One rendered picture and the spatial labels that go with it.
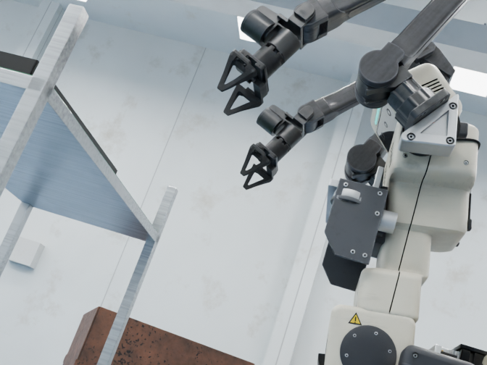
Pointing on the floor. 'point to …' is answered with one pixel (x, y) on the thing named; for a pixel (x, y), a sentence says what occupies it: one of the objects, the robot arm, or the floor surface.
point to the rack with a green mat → (67, 166)
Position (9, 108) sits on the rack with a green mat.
